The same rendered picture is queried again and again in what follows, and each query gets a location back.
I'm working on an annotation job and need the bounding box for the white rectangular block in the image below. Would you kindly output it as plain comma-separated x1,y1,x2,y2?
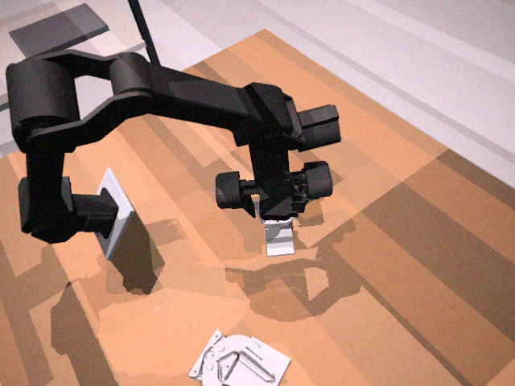
265,223,295,257

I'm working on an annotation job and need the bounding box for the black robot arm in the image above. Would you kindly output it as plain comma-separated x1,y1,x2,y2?
6,49,342,244

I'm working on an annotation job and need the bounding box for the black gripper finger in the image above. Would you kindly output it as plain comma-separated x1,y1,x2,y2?
232,179,256,218
298,185,319,205

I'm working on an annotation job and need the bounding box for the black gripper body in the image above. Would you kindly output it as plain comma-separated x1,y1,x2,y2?
216,155,333,209

